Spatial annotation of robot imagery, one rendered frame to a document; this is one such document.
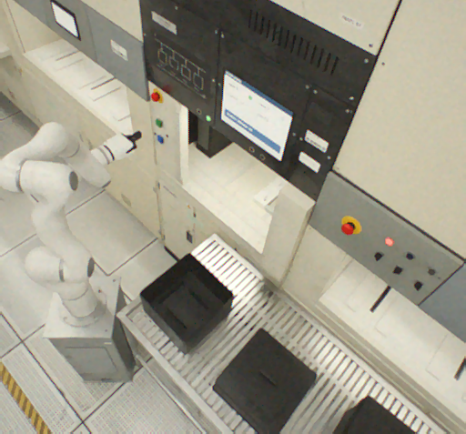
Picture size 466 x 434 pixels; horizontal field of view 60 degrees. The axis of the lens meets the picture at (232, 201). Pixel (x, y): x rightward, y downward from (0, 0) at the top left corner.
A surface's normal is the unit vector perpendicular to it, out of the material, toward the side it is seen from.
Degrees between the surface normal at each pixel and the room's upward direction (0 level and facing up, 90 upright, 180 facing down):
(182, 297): 0
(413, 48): 90
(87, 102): 0
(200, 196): 0
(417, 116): 90
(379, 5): 91
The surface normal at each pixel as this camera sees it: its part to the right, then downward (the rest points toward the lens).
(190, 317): 0.08, -0.60
